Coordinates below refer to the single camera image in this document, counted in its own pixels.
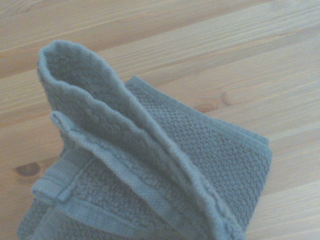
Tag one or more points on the grey-blue terry towel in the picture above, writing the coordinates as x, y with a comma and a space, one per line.
150, 162

